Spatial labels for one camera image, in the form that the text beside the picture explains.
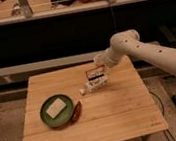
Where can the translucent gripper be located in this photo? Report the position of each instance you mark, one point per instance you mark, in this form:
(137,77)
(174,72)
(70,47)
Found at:
(107,63)

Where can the dark rectangular eraser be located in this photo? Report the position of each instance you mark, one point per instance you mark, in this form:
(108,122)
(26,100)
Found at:
(95,73)

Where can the wooden table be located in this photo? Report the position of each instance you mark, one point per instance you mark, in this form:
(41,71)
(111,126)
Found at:
(122,110)

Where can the white rectangular sponge block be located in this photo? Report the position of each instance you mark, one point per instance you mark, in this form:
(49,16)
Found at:
(55,108)

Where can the green round plate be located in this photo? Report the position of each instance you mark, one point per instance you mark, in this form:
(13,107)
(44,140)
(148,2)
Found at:
(63,117)

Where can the long wooden bench shelf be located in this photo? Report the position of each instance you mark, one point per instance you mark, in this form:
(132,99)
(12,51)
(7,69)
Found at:
(74,59)

